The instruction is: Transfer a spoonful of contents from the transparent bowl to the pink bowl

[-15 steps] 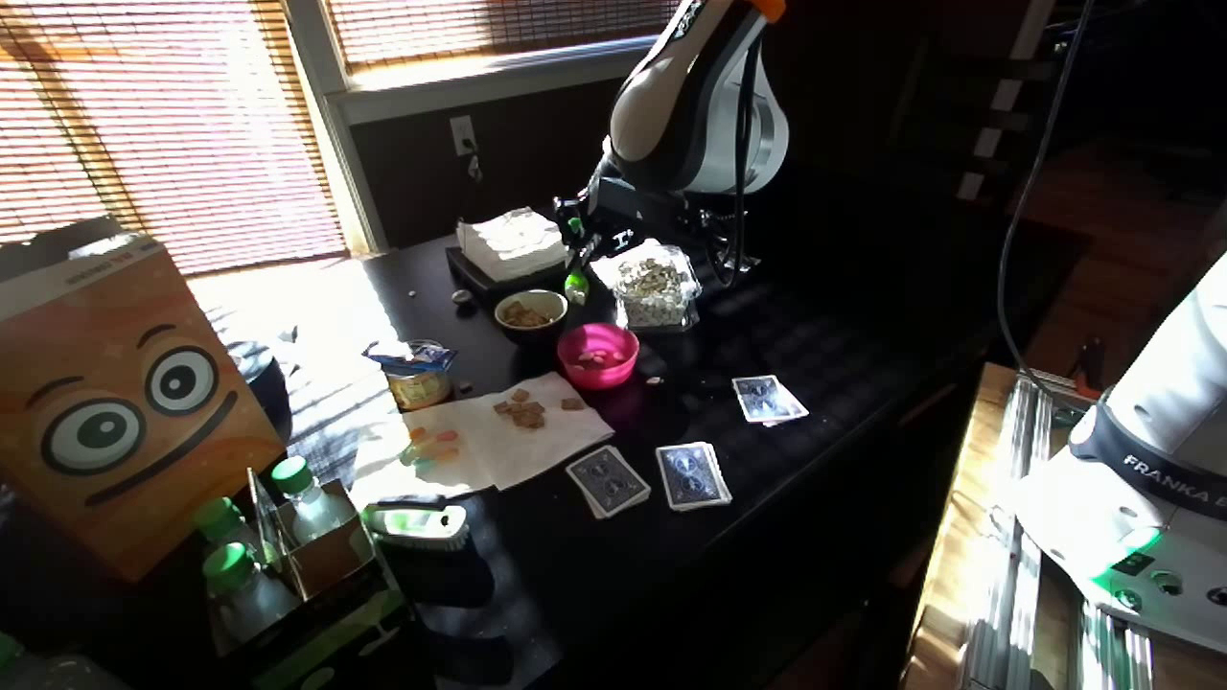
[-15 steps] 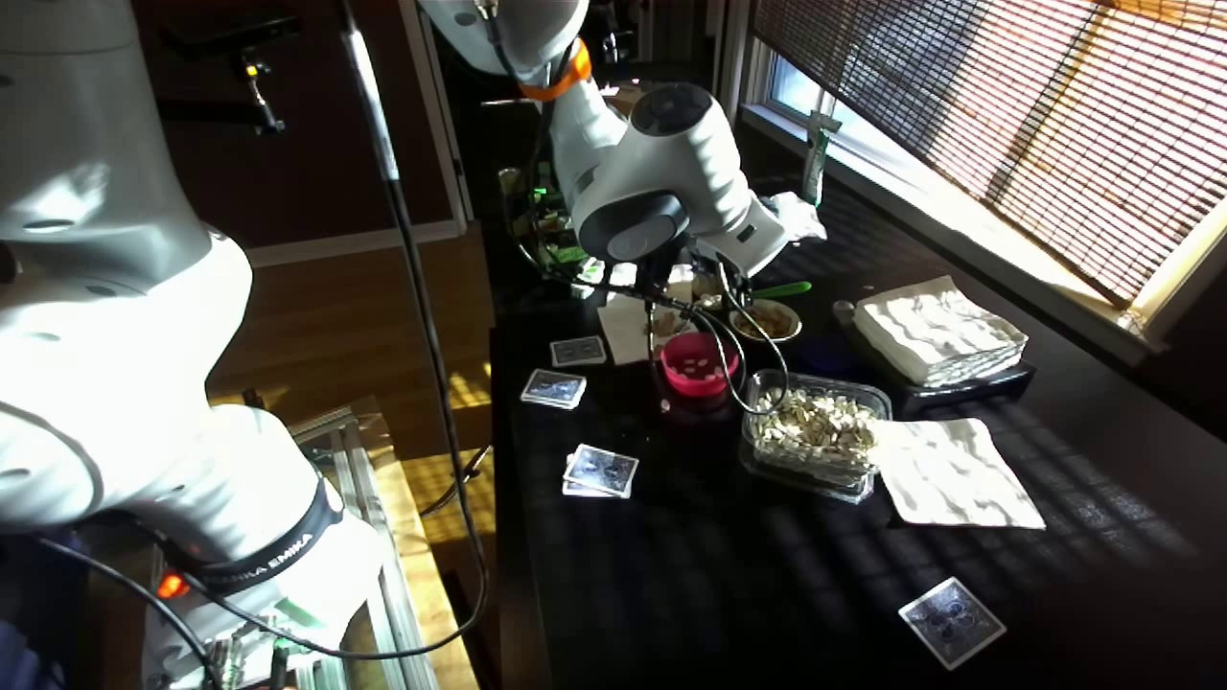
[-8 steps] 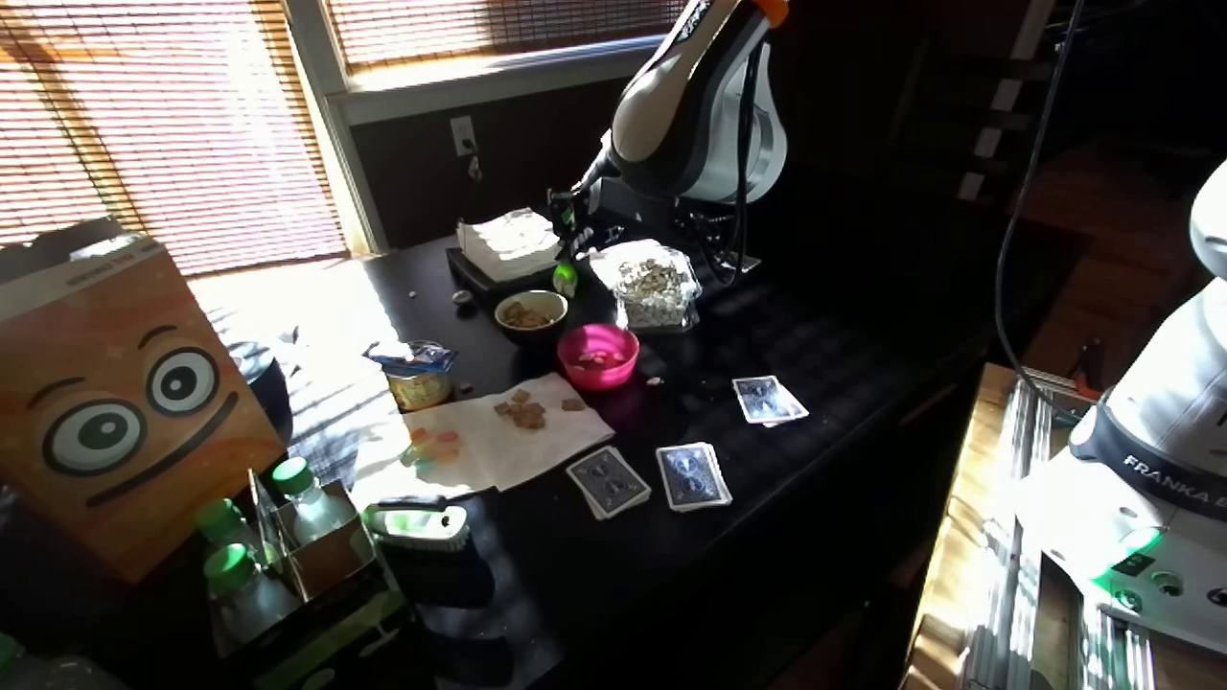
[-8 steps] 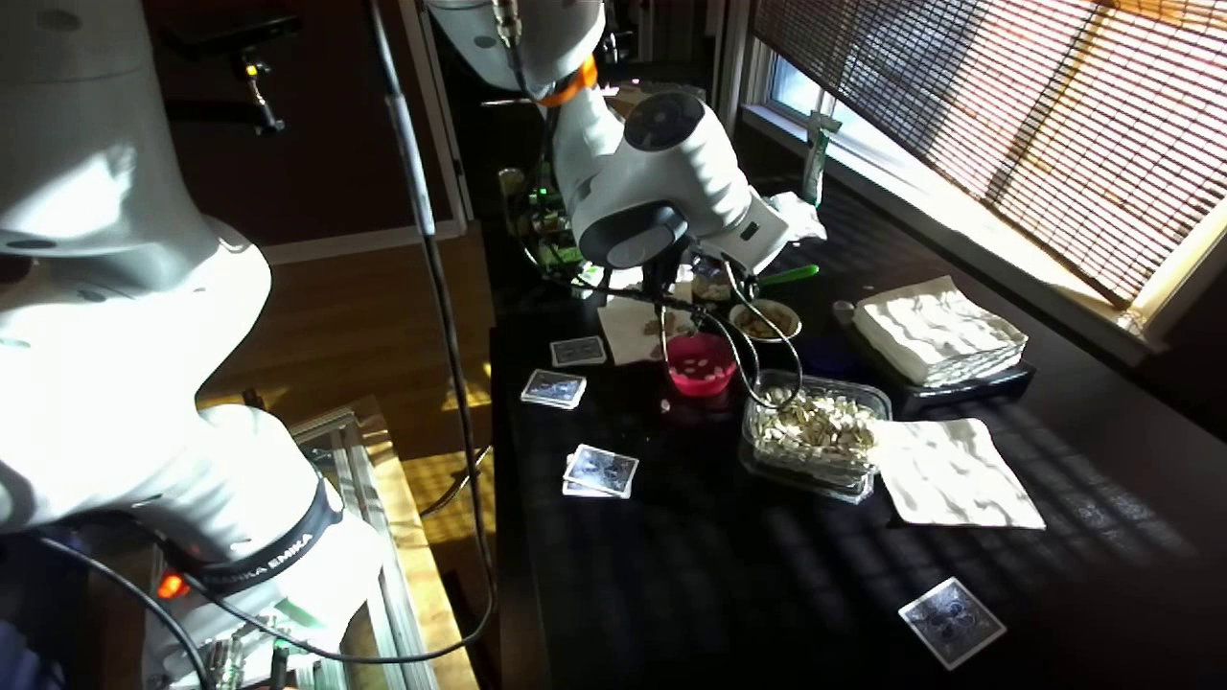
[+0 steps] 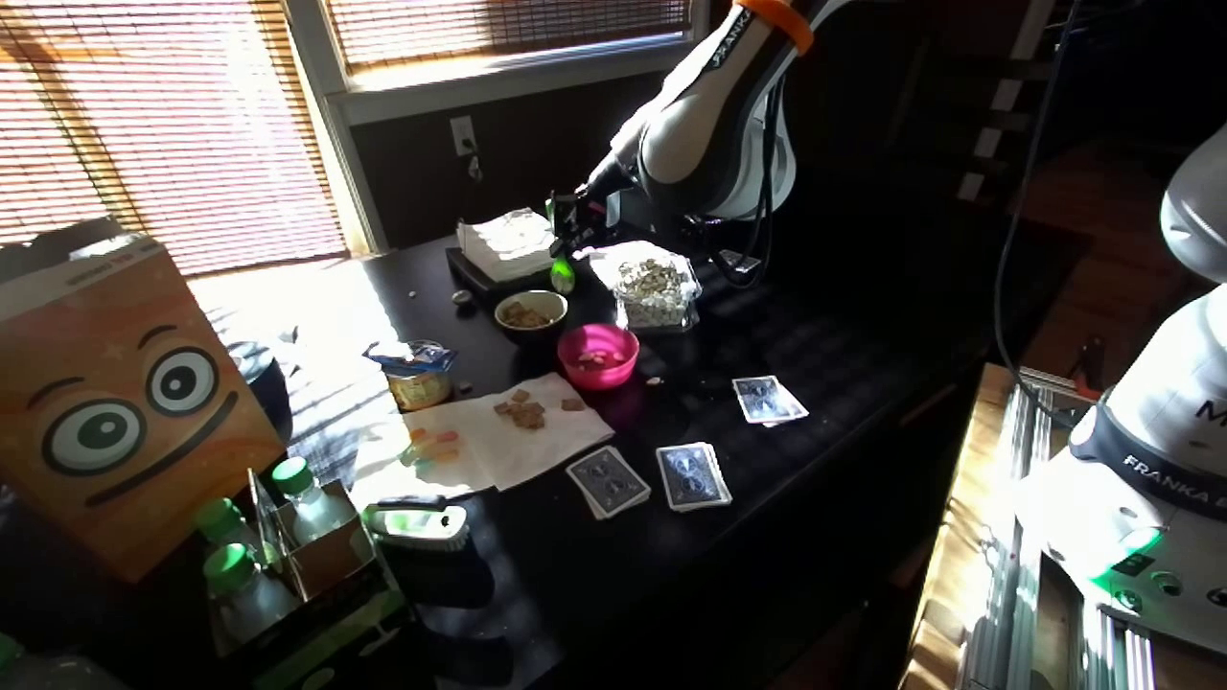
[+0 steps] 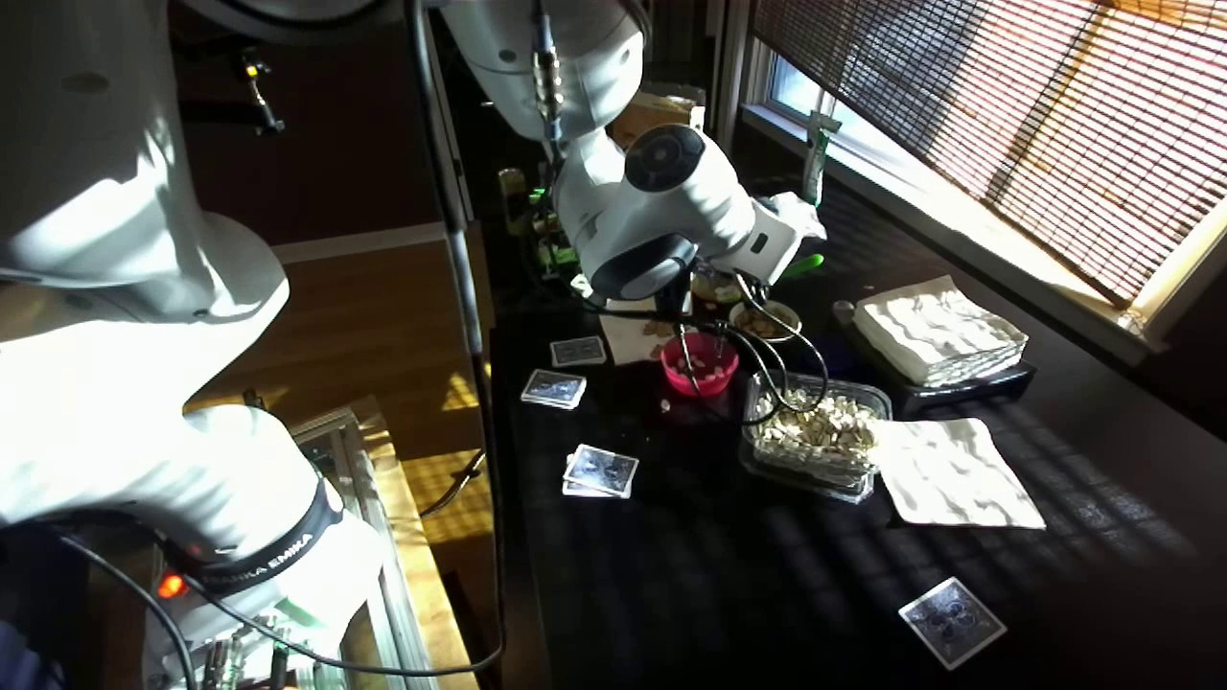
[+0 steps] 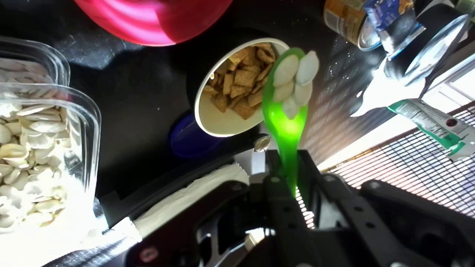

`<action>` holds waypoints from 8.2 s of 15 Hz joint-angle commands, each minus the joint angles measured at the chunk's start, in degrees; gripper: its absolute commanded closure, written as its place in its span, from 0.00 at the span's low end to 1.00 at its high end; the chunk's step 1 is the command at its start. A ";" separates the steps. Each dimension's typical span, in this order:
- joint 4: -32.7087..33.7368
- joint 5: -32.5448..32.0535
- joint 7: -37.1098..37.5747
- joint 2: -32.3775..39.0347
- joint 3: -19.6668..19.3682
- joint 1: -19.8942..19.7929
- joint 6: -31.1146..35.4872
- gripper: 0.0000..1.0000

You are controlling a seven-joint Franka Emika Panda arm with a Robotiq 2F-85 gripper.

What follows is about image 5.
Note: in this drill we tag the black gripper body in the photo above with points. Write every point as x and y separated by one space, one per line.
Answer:
597 206

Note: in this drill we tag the green plastic spoon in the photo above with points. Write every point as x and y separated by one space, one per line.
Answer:
563 274

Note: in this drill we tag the small white bowl with food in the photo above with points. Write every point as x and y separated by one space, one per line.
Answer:
529 314

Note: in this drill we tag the pink bowl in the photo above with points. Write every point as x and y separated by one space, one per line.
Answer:
601 353

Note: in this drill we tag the white foam container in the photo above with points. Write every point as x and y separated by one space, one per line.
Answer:
508 242

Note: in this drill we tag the transparent plastic container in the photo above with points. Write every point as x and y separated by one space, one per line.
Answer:
655 286

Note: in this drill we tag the black tray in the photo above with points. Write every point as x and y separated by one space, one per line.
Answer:
476 286

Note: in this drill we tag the wooden window blind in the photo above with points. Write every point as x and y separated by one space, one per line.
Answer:
512 25
156 127

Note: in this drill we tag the stained paper towel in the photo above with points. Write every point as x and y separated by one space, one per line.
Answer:
512 434

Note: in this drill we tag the green and white small pack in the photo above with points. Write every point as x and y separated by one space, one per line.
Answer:
417 523

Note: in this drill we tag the dark round container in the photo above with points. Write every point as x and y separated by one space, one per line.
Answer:
262 384

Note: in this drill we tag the dark wooden staircase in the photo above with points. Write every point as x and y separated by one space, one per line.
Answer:
992 127

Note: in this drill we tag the green capped bottle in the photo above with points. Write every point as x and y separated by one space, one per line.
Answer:
311 523
234 581

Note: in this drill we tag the green cardboard bottle carrier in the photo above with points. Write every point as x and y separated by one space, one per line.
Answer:
347 627

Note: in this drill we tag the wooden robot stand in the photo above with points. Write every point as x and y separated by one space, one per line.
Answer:
944 563

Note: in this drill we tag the orange box with cartoon face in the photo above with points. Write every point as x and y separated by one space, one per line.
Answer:
115 408

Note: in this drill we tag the white wall outlet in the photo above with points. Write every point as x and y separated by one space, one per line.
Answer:
462 136

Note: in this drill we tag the white window frame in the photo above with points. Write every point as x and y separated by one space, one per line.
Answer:
512 77

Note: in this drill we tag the aluminium frame rails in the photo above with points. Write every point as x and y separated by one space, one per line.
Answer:
1021 563

